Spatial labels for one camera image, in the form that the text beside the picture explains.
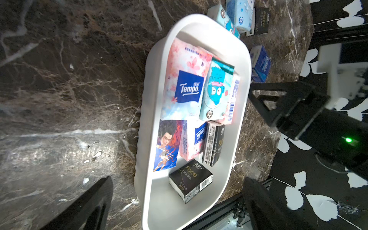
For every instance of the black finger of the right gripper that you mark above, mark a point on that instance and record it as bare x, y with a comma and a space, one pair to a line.
273, 108

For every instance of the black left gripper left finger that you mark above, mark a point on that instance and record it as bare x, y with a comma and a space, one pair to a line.
90, 210

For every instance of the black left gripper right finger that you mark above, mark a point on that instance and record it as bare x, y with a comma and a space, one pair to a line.
265, 212

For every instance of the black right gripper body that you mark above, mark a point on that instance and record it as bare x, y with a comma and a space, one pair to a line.
335, 136

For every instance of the dark blue tissue pack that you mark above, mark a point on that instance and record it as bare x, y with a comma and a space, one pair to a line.
261, 64

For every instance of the white storage box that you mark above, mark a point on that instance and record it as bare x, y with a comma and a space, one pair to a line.
162, 207

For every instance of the teal cartoon tissue pack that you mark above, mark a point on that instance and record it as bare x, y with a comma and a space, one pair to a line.
217, 89

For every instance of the black tissue pack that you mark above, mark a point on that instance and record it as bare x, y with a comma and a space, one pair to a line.
213, 143
260, 21
190, 180

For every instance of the white blue tissue pack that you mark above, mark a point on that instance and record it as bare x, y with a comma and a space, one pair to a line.
192, 139

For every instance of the cartoon blue red tissue pack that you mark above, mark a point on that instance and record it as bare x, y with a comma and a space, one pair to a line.
168, 142

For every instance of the light blue tissue pack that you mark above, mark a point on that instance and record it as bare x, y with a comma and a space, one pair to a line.
241, 14

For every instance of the pink Tempo tissue pack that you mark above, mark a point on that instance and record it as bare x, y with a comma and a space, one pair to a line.
186, 72

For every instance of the white pink tissue pack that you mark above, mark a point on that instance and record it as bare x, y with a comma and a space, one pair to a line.
228, 117

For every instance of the small teal tissue pack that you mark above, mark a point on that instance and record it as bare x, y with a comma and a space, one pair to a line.
218, 14

